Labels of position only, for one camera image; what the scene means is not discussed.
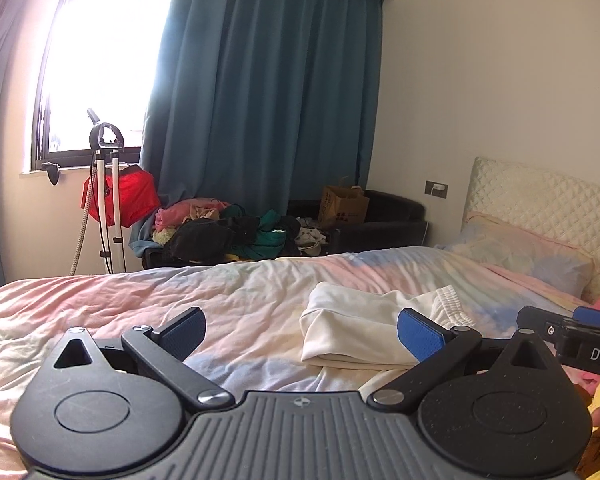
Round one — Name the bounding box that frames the cream zip hoodie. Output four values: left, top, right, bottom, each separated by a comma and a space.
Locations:
299, 282, 476, 370

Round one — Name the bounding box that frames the pile of clothes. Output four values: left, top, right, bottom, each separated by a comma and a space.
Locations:
142, 197, 329, 270

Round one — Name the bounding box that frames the pastel pillow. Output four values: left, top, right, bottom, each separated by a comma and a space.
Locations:
437, 212, 600, 299

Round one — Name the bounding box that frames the quilted white headboard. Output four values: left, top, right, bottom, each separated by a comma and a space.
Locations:
463, 157, 600, 301

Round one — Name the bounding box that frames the red bag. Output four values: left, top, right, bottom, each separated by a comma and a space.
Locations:
81, 165, 160, 229

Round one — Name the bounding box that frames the brown paper bag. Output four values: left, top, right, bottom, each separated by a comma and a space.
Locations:
317, 177, 370, 230

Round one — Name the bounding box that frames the garment steamer stand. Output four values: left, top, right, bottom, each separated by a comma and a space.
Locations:
69, 107, 126, 275

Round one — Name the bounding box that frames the wall socket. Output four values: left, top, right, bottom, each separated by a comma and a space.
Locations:
425, 181, 449, 200

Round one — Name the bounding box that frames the window frame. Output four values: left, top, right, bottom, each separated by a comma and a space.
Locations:
31, 0, 171, 170

